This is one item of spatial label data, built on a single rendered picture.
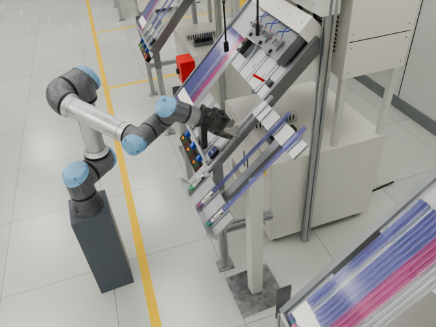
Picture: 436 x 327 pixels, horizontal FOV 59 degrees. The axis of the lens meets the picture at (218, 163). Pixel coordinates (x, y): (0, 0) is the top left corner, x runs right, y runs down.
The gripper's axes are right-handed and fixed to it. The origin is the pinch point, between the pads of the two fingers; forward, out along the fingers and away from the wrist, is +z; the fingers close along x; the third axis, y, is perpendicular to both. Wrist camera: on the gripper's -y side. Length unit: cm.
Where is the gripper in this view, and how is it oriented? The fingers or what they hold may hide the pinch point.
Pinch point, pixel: (235, 135)
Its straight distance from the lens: 153.8
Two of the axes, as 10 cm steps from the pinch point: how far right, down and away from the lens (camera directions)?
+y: 4.7, -8.0, -3.8
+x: -3.5, -5.6, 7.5
